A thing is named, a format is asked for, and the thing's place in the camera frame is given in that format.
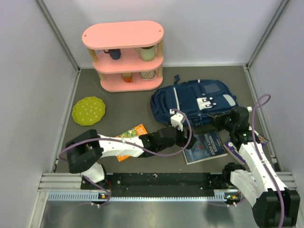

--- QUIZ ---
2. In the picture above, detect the blue Nineteen Eighty-Four paperback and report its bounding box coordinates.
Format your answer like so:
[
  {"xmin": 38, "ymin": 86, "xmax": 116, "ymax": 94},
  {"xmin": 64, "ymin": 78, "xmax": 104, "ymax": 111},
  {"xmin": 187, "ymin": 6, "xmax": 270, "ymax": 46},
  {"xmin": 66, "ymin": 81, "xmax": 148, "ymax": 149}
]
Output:
[{"xmin": 183, "ymin": 131, "xmax": 228, "ymax": 165}]

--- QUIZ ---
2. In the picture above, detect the orange treehouse children's book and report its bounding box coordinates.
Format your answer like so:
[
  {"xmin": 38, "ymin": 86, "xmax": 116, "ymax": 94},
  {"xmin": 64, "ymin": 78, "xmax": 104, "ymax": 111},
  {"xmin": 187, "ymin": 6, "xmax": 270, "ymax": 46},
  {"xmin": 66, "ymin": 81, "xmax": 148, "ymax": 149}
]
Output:
[{"xmin": 117, "ymin": 124, "xmax": 148, "ymax": 162}]

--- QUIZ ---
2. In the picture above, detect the navy blue student backpack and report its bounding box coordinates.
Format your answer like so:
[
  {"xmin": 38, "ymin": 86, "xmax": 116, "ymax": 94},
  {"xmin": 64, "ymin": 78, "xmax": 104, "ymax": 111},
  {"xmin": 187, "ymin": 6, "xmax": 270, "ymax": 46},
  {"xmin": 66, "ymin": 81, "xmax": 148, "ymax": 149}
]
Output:
[{"xmin": 150, "ymin": 75, "xmax": 238, "ymax": 126}]

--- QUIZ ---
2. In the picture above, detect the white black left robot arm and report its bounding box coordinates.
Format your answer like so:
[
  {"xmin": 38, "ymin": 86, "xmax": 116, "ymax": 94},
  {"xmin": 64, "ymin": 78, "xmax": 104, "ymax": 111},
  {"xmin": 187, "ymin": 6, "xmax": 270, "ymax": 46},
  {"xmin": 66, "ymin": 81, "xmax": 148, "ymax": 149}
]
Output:
[{"xmin": 64, "ymin": 126, "xmax": 197, "ymax": 188}]

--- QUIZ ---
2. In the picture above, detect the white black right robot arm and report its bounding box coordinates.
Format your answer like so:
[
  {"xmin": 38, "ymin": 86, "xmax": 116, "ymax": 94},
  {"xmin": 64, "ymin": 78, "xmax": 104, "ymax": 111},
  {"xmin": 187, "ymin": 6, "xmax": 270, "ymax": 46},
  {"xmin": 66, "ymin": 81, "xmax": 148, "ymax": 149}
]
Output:
[{"xmin": 210, "ymin": 107, "xmax": 300, "ymax": 228}]

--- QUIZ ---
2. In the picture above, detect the purple card box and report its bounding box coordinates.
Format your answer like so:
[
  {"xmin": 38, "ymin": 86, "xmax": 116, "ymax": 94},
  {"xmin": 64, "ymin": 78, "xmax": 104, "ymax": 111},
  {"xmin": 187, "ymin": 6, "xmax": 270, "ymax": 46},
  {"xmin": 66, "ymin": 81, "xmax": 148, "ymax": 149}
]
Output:
[{"xmin": 224, "ymin": 131, "xmax": 269, "ymax": 165}]

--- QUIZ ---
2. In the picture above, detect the patterned ceramic bowl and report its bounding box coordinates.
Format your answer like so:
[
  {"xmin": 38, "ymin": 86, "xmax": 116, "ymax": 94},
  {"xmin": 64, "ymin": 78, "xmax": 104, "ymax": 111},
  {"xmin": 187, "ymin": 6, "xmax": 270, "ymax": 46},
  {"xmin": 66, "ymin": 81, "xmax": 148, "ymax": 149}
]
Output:
[{"xmin": 140, "ymin": 70, "xmax": 156, "ymax": 81}]

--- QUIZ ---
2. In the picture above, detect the orange cup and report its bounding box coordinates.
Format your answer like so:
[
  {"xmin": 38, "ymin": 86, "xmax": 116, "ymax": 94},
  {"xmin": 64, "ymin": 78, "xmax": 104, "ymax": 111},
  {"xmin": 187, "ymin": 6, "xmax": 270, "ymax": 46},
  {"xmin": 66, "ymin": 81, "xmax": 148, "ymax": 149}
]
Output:
[{"xmin": 121, "ymin": 72, "xmax": 133, "ymax": 83}]

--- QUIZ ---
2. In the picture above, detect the green polka dot plate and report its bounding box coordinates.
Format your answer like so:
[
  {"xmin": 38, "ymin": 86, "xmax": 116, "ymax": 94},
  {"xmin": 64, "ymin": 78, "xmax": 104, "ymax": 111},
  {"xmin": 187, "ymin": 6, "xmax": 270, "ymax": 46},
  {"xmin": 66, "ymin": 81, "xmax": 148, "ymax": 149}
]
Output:
[{"xmin": 72, "ymin": 96, "xmax": 106, "ymax": 126}]

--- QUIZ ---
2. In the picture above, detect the pale green mug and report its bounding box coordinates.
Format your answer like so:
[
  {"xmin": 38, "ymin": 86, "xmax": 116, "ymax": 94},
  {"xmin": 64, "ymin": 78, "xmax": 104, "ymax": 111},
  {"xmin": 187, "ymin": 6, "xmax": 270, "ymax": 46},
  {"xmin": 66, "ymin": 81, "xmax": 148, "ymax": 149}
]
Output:
[{"xmin": 135, "ymin": 46, "xmax": 156, "ymax": 62}]

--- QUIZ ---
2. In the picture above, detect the pink three-tier wooden shelf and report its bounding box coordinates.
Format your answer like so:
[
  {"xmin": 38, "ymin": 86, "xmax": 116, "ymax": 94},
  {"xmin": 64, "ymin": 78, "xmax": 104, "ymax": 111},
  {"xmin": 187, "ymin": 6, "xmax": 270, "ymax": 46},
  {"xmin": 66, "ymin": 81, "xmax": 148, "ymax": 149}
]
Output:
[{"xmin": 82, "ymin": 20, "xmax": 164, "ymax": 92}]

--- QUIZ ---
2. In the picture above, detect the dark blue mug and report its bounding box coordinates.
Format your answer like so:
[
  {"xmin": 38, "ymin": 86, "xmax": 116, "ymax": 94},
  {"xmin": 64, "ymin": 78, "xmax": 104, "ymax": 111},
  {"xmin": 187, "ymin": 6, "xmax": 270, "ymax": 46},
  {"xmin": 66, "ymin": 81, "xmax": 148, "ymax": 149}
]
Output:
[{"xmin": 104, "ymin": 49, "xmax": 121, "ymax": 60}]

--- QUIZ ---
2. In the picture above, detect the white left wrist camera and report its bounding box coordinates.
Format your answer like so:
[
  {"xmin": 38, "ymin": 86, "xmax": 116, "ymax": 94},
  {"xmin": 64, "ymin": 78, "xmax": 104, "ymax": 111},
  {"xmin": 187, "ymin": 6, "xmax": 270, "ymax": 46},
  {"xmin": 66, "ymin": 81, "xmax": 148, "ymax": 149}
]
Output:
[{"xmin": 170, "ymin": 109, "xmax": 185, "ymax": 132}]

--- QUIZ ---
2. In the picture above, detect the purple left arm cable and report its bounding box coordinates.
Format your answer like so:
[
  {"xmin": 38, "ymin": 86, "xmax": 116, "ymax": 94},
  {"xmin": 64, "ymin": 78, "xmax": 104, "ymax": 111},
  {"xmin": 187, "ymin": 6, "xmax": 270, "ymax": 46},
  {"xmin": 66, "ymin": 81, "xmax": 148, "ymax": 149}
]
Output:
[{"xmin": 58, "ymin": 108, "xmax": 192, "ymax": 206}]

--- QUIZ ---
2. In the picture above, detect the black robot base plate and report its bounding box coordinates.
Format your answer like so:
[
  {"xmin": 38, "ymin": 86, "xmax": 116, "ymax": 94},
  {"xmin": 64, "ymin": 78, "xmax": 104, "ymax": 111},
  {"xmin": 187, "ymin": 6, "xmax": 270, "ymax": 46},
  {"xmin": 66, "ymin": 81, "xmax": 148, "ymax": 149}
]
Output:
[{"xmin": 80, "ymin": 172, "xmax": 240, "ymax": 198}]

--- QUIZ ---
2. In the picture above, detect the grey slotted cable duct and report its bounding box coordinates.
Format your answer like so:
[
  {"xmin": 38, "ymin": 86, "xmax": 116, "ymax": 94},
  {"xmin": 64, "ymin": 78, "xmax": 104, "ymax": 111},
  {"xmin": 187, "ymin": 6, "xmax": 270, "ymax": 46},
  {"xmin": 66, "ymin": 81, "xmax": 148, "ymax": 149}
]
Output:
[{"xmin": 48, "ymin": 189, "xmax": 240, "ymax": 202}]

